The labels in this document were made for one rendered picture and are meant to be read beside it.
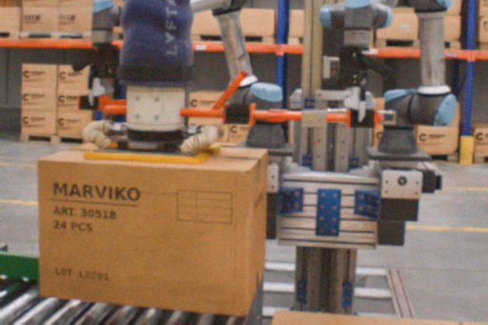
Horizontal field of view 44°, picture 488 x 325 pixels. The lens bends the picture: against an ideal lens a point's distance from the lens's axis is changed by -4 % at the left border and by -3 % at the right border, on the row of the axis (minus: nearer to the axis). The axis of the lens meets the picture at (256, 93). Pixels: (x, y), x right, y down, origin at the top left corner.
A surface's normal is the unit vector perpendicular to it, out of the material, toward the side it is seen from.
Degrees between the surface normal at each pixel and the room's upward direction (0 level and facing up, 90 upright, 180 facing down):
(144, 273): 90
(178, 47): 75
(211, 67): 90
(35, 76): 91
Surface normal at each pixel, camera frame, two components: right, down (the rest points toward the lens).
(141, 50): -0.34, 0.15
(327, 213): -0.12, 0.04
